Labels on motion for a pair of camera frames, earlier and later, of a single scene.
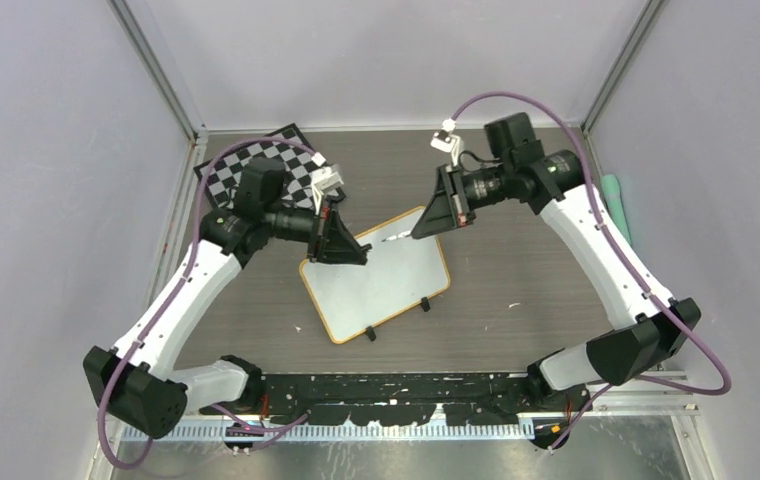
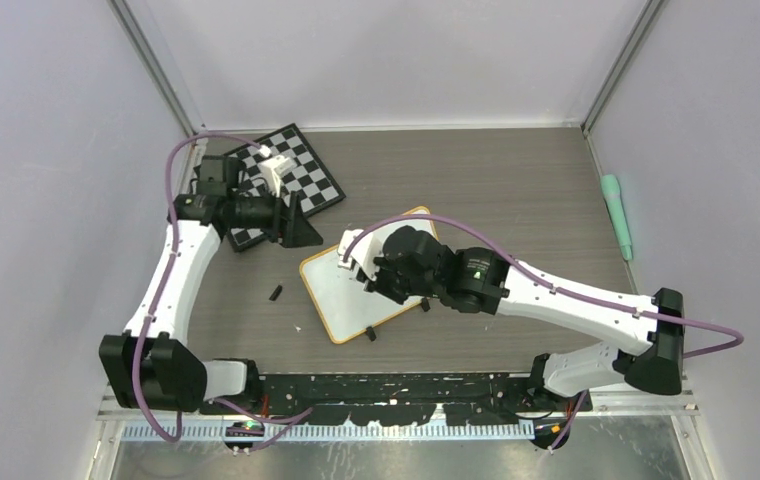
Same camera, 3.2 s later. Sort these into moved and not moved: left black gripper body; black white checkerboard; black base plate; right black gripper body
Moved: right black gripper body; left black gripper body
Not moved: black white checkerboard; black base plate
